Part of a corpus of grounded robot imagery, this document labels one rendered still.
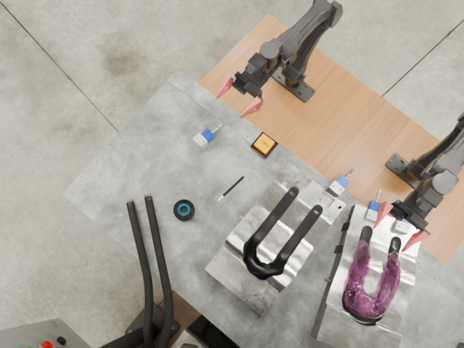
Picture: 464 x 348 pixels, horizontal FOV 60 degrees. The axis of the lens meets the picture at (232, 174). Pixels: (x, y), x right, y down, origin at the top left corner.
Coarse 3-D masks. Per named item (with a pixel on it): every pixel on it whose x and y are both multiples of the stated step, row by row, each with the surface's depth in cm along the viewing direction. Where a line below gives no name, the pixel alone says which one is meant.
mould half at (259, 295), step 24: (288, 168) 149; (264, 192) 148; (312, 192) 147; (264, 216) 145; (288, 216) 145; (336, 216) 144; (240, 240) 138; (264, 240) 139; (312, 240) 143; (216, 264) 143; (240, 264) 143; (288, 264) 136; (240, 288) 141; (264, 288) 141; (264, 312) 139
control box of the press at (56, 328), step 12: (156, 312) 220; (36, 324) 104; (48, 324) 109; (60, 324) 115; (132, 324) 218; (156, 324) 218; (0, 336) 87; (12, 336) 90; (24, 336) 94; (36, 336) 98; (48, 336) 103; (60, 336) 104; (72, 336) 114; (132, 336) 172; (156, 336) 217
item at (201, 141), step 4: (220, 124) 160; (208, 128) 159; (216, 128) 160; (204, 132) 158; (208, 132) 158; (212, 132) 159; (196, 136) 157; (200, 136) 157; (204, 136) 158; (208, 136) 158; (212, 136) 158; (196, 140) 156; (200, 140) 156; (204, 140) 156; (208, 140) 158; (196, 144) 160; (200, 144) 156; (204, 144) 157; (208, 144) 160; (200, 148) 159; (204, 148) 161
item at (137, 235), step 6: (126, 204) 153; (132, 204) 153; (132, 210) 151; (132, 216) 150; (132, 222) 149; (138, 222) 150; (132, 228) 149; (138, 228) 149; (138, 234) 147; (138, 240) 146; (138, 246) 145; (144, 246) 147; (138, 252) 145; (144, 252) 145; (144, 258) 144; (144, 264) 142
